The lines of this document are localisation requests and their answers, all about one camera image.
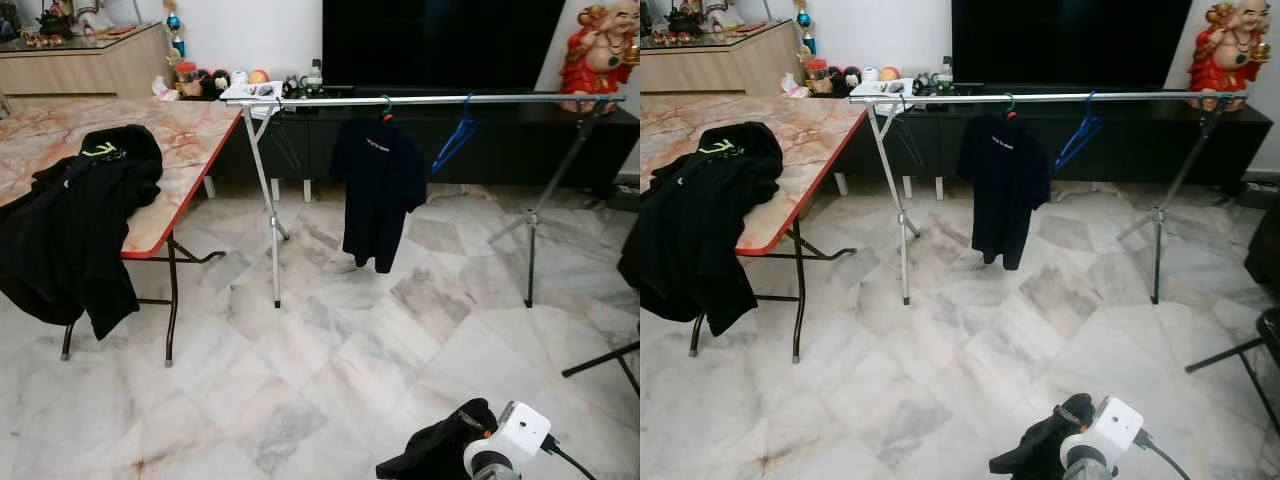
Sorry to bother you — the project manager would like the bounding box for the plain black garment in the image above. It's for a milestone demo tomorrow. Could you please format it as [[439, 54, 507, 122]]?
[[988, 395, 1076, 480], [375, 398, 481, 480]]

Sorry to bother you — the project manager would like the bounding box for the blue plastic hanger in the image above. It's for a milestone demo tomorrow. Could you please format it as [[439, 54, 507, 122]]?
[[1053, 90, 1104, 173], [432, 93, 478, 174]]

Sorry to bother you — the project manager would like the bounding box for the navy blue t-shirt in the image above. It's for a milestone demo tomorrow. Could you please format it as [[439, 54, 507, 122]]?
[[330, 115, 429, 274], [957, 112, 1053, 271]]

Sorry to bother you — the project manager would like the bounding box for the dark brown sofa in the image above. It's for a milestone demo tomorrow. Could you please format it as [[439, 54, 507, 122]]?
[[1245, 195, 1280, 291]]

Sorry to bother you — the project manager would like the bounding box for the long black tv cabinet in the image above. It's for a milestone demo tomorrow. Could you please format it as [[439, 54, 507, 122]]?
[[205, 85, 640, 201], [835, 82, 1273, 196]]

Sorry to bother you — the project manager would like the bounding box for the black shirt neon green logo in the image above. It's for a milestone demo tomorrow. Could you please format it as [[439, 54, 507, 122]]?
[[640, 120, 786, 338], [0, 124, 164, 341]]

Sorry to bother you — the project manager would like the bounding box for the silver clothes drying rack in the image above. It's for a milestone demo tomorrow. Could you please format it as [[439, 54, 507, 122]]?
[[850, 88, 1249, 306], [222, 90, 628, 309]]

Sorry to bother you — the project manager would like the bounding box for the large black television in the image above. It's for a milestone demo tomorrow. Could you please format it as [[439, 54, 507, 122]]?
[[950, 0, 1194, 89], [322, 0, 568, 91]]

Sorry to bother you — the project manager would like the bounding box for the white magazine stack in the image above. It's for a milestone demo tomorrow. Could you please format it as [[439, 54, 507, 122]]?
[[850, 78, 914, 101], [220, 80, 284, 104]]

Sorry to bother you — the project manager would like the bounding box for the red laughing buddha statue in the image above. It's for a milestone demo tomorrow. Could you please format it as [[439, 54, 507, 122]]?
[[560, 0, 640, 113], [1187, 0, 1273, 111]]

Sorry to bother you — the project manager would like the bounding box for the marble folding table red edge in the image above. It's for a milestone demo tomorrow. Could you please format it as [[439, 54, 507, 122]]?
[[640, 93, 869, 363], [0, 97, 244, 366]]

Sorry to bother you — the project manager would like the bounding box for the light wooden cabinet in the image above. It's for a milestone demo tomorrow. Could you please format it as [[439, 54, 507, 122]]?
[[0, 22, 171, 101], [640, 20, 801, 98]]

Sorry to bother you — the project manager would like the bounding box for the gold trophy blue ball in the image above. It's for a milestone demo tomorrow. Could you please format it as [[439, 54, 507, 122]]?
[[163, 0, 188, 59], [793, 0, 816, 56]]

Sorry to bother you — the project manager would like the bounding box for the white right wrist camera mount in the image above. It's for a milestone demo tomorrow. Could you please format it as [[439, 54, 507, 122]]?
[[462, 400, 554, 477], [1058, 396, 1146, 471]]

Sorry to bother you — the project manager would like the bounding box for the black metal frame chair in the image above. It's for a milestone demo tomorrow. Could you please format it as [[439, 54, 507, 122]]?
[[562, 340, 640, 398], [1185, 305, 1280, 436]]

